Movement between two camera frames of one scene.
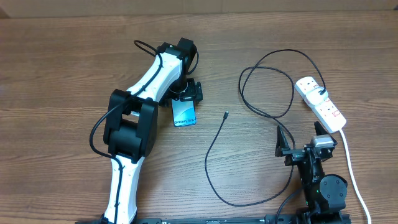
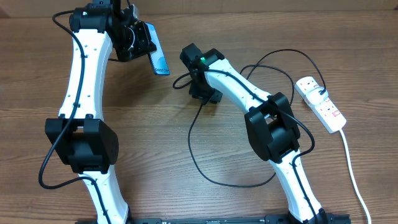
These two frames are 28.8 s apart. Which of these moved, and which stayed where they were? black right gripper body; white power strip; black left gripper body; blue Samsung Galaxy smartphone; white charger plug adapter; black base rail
Moved: black left gripper body; black right gripper body; blue Samsung Galaxy smartphone
Stayed: white power strip; black base rail; white charger plug adapter
